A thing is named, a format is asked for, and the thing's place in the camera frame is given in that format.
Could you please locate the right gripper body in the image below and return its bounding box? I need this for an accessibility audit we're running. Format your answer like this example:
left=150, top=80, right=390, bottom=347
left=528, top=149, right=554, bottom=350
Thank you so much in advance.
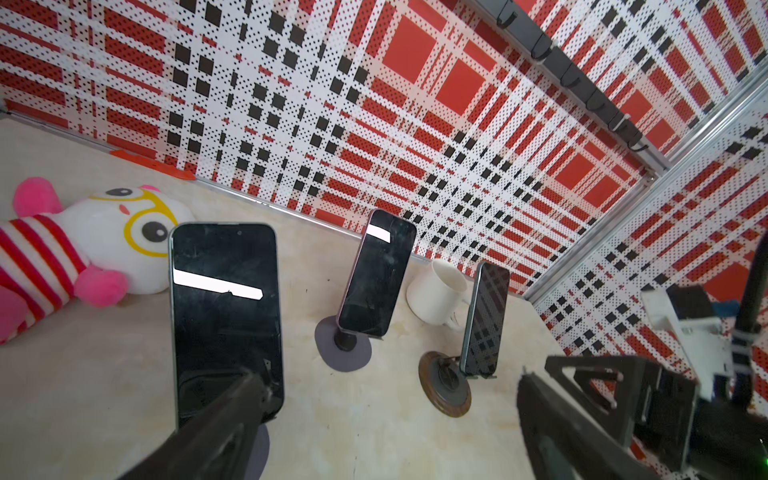
left=545, top=356, right=699, bottom=471

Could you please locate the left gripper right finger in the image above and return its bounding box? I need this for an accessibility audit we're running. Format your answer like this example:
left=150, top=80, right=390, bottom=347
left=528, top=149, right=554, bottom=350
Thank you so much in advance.
left=517, top=373, right=658, bottom=479

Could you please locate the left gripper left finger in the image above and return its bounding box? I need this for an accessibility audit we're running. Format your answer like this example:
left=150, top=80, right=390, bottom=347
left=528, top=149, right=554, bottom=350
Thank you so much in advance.
left=122, top=373, right=272, bottom=479

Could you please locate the green-edged phone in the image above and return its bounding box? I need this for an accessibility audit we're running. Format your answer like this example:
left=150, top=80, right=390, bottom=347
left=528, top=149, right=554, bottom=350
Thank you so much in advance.
left=169, top=222, right=285, bottom=427

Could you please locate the purple-edged phone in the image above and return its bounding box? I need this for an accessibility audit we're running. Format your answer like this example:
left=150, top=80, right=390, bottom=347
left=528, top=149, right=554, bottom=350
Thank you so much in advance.
left=337, top=209, right=417, bottom=338

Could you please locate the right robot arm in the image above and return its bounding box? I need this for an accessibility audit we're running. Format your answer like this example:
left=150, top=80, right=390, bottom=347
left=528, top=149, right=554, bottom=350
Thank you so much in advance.
left=545, top=239, right=767, bottom=479

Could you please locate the wooden base phone stand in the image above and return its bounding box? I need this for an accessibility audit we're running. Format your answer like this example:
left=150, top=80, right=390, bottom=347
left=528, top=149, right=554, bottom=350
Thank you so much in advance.
left=418, top=351, right=472, bottom=418

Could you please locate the grey stand back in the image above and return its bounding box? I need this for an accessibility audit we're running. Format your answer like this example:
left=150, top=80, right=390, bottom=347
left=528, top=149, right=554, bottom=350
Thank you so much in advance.
left=314, top=317, right=372, bottom=372

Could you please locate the white mug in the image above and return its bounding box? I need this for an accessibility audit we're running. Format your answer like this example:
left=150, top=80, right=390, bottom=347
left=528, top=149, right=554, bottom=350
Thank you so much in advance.
left=406, top=259, right=469, bottom=332

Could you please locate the pink white plush toy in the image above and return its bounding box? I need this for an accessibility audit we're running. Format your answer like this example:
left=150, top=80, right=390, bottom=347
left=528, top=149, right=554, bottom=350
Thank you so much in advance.
left=1, top=177, right=195, bottom=342

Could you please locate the red flat piece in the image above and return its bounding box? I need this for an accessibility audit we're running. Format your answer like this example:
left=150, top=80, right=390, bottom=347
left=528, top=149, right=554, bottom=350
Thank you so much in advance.
left=110, top=150, right=196, bottom=181

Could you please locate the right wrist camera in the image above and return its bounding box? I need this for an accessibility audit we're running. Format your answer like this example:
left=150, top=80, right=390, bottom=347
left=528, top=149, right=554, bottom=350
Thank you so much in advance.
left=640, top=285, right=734, bottom=400

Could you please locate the black hook rail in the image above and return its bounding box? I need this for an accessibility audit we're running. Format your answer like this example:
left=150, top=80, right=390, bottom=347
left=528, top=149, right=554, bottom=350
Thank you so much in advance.
left=476, top=1, right=655, bottom=154

